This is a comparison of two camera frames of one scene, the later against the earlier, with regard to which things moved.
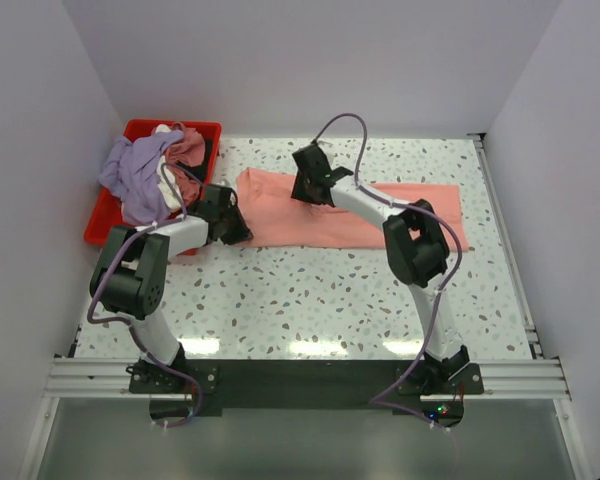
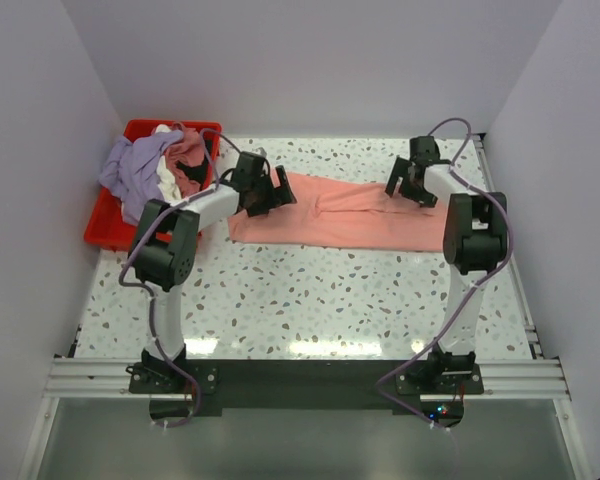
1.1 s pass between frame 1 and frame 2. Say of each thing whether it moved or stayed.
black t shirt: stayed
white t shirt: stayed
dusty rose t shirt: stayed
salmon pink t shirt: stayed
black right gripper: moved
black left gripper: moved
